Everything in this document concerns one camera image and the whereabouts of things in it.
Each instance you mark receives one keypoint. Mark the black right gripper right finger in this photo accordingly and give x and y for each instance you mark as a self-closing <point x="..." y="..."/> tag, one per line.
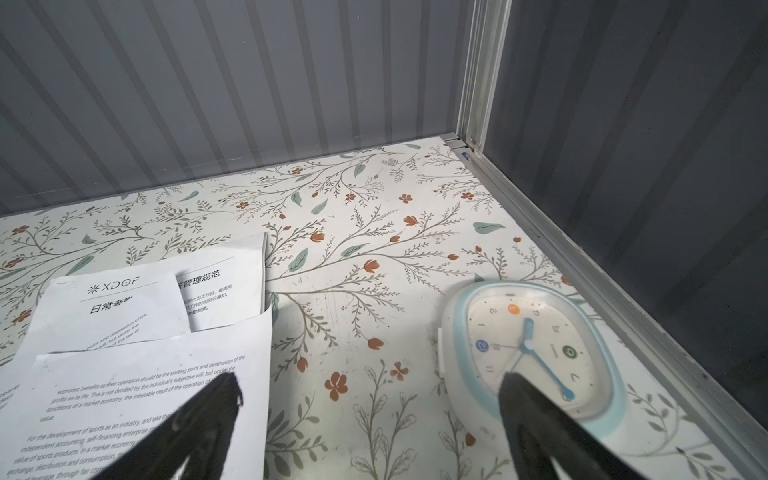
<point x="545" y="443"/>

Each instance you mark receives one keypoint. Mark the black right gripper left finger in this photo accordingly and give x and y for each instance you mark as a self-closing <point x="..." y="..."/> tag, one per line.
<point x="192" y="443"/>

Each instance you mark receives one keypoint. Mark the English text paper sheet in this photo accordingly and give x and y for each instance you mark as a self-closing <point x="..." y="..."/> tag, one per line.
<point x="75" y="413"/>

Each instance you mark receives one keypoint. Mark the XDOF header paper sheet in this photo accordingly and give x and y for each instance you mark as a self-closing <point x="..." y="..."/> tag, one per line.
<point x="107" y="309"/>

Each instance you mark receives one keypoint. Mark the white and teal clock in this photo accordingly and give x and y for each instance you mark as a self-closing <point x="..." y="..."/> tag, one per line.
<point x="490" y="329"/>

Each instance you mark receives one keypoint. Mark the Chinese title paper sheet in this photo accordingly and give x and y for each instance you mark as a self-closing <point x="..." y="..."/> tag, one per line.
<point x="220" y="285"/>

